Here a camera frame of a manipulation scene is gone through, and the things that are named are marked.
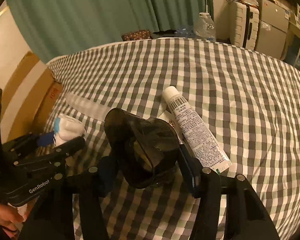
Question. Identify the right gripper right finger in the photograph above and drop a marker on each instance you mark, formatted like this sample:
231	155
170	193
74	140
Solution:
246	216

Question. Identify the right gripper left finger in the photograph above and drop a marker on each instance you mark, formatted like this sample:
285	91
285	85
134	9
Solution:
52	215

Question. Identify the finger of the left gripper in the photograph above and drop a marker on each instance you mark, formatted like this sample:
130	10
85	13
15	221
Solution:
62	151
29	142

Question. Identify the white plush bear toy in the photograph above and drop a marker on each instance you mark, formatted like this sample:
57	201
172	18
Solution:
67	128

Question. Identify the clear plastic comb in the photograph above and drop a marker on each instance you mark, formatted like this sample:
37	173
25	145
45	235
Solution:
87	107

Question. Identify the white printed cream tube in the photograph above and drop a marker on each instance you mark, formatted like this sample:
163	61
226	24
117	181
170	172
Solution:
199	138

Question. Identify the dark translucent plastic cup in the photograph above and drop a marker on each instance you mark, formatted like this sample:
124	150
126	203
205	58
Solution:
146	149

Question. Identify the person's left hand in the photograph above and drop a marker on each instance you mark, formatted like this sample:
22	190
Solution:
9	216

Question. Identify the brown cardboard box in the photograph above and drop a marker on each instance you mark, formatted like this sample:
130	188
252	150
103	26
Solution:
28	98

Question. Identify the green checkered bedsheet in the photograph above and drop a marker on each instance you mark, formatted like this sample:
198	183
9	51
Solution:
249	101

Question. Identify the green curtain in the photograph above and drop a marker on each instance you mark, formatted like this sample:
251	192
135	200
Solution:
53	28

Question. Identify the dark patterned floor bag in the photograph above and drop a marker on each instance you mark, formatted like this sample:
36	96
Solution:
136	35

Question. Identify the crushed blue plastic bottle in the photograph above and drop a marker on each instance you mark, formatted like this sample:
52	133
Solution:
186	31

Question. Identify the large clear water jug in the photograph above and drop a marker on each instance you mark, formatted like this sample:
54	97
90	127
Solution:
205	27

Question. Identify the white hard suitcase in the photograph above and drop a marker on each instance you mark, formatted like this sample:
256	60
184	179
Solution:
243	20

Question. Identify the grey mini fridge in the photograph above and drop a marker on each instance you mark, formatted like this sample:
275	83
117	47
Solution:
272	29

